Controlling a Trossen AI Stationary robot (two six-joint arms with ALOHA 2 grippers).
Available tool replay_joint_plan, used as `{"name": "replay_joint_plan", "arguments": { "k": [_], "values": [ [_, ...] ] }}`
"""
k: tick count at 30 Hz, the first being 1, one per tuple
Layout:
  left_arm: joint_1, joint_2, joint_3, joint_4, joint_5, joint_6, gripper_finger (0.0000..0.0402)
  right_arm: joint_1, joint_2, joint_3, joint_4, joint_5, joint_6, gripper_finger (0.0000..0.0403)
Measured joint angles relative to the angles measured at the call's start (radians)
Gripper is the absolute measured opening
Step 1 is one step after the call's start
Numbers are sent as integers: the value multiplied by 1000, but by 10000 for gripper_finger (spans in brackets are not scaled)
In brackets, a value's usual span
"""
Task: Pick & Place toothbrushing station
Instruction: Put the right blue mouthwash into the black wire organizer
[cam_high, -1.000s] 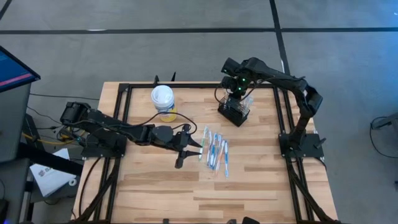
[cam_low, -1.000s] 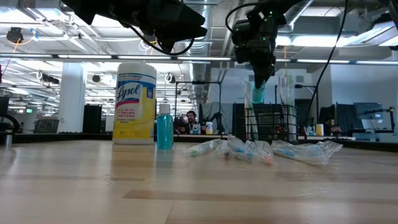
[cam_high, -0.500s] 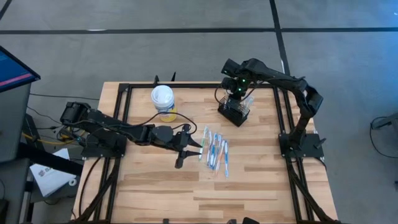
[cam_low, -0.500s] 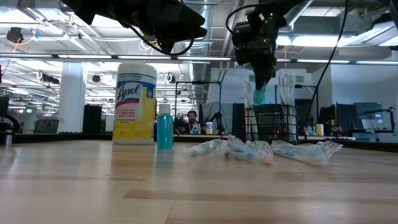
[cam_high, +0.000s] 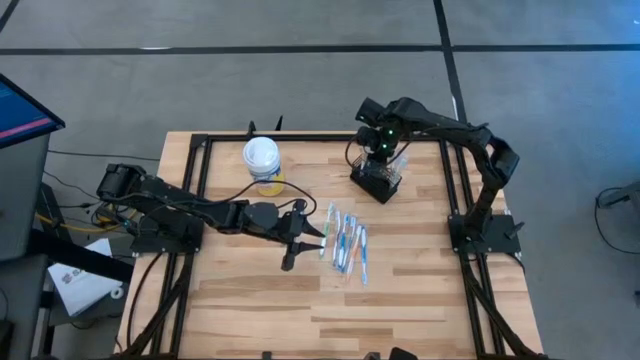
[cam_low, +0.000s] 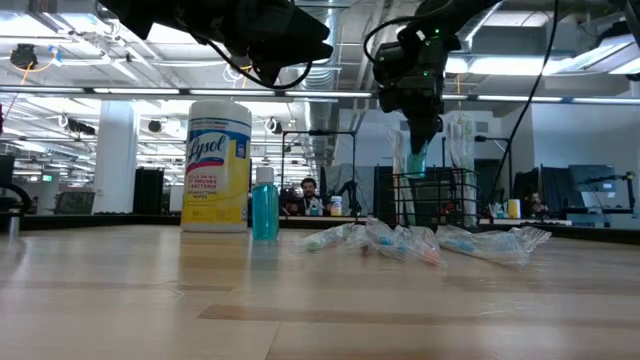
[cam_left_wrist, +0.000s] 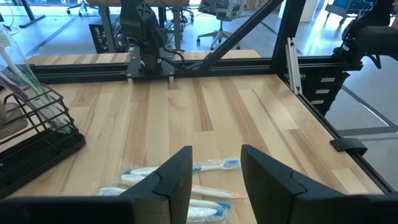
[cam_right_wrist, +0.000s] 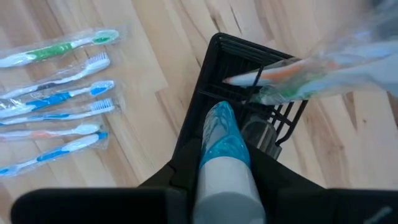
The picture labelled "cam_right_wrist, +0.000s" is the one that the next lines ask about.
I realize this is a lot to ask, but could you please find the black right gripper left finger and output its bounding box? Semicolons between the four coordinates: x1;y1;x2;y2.
11;136;202;224

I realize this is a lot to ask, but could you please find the black wire caddy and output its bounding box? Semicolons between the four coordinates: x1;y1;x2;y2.
172;32;309;164

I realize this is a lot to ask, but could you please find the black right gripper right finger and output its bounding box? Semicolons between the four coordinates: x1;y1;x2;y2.
248;144;398;224

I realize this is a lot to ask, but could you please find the grey-handled toothbrush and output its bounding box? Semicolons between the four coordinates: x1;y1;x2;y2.
0;51;112;100

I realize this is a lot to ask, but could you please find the green toothbrush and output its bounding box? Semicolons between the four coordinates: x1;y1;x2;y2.
251;58;398;106
0;27;121;70

